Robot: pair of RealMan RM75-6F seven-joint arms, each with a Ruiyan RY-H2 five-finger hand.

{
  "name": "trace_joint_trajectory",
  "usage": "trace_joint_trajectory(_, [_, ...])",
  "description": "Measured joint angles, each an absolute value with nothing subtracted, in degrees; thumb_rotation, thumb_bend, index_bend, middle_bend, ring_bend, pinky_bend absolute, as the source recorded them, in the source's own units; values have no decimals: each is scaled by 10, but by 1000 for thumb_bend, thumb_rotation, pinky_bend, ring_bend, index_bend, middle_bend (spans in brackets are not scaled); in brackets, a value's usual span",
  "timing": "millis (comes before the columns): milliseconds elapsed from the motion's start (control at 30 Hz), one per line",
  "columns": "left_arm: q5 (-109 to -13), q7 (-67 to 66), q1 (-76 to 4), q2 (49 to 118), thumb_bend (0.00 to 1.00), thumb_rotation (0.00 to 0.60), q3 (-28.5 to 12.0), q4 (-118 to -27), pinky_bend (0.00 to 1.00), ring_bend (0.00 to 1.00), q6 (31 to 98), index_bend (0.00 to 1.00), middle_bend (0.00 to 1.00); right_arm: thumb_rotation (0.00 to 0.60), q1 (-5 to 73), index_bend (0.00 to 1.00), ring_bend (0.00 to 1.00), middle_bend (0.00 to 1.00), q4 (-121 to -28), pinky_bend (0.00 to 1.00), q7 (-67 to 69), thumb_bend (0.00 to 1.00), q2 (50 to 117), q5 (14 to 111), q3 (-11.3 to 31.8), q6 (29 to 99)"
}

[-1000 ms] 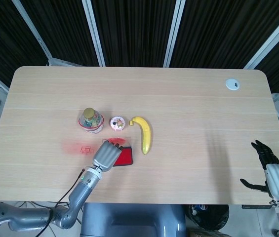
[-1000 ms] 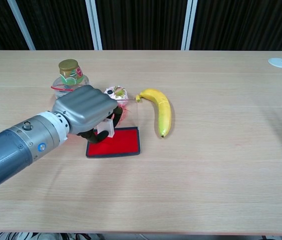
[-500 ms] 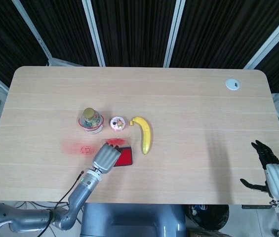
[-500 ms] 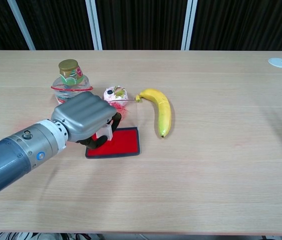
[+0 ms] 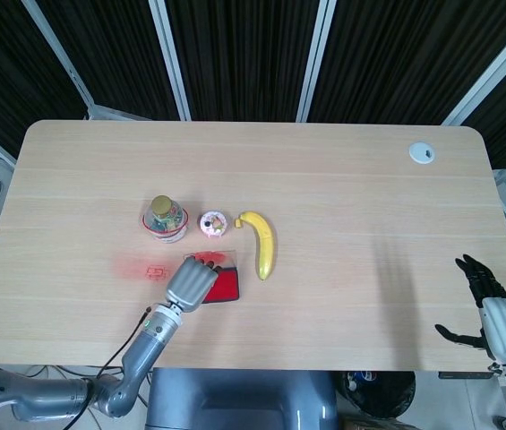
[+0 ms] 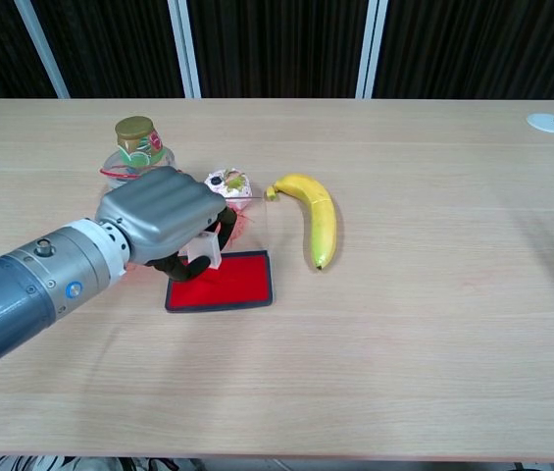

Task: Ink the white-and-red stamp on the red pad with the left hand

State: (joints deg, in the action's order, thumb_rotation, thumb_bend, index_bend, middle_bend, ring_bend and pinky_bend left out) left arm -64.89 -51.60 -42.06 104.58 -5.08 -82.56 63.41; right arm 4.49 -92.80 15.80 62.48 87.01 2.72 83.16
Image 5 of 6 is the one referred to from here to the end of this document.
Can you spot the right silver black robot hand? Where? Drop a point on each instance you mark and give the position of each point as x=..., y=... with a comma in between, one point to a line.
x=503, y=329

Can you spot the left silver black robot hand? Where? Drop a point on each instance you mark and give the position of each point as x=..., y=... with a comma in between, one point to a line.
x=190, y=282

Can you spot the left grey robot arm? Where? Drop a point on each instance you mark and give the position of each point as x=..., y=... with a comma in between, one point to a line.
x=145, y=354

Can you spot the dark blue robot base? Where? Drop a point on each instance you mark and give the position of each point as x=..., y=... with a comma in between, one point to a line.
x=239, y=398

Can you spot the red ink pad clear lid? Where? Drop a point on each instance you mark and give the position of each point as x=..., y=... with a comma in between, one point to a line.
x=226, y=289

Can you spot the black desk control box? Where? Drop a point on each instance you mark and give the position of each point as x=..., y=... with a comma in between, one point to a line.
x=465, y=375

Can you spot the clear bottle with gold cap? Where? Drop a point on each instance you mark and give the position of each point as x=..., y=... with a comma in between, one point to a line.
x=164, y=219

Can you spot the yellow banana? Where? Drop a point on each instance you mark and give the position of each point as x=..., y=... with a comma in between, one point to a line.
x=263, y=242

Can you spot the black waste bin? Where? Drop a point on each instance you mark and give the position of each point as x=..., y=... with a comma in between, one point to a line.
x=382, y=394

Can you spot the white partition post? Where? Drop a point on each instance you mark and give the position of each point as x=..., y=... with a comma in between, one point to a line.
x=169, y=58
x=60, y=62
x=317, y=58
x=490, y=74

